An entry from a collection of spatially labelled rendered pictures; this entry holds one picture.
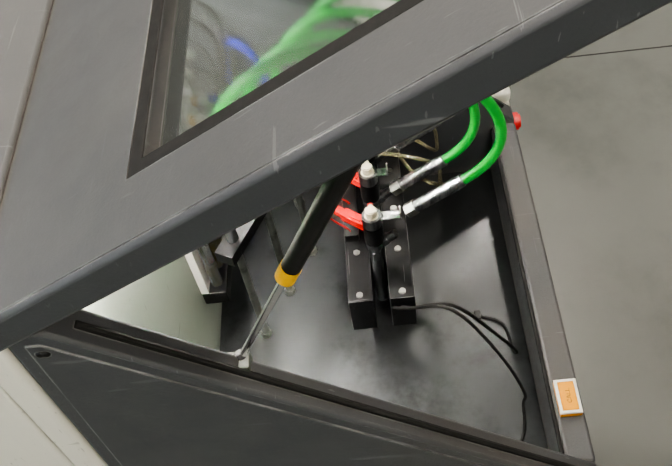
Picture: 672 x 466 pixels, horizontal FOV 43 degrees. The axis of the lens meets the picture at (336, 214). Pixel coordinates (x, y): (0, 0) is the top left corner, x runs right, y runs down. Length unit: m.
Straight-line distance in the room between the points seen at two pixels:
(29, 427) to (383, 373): 0.62
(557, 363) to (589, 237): 1.34
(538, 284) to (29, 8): 0.80
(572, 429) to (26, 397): 0.70
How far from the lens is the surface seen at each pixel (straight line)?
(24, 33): 0.99
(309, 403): 0.89
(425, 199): 1.16
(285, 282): 0.72
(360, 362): 1.39
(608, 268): 2.52
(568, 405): 1.22
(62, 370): 0.83
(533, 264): 1.34
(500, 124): 1.06
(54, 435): 0.96
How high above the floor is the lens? 2.05
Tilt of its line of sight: 51 degrees down
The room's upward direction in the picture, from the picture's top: 11 degrees counter-clockwise
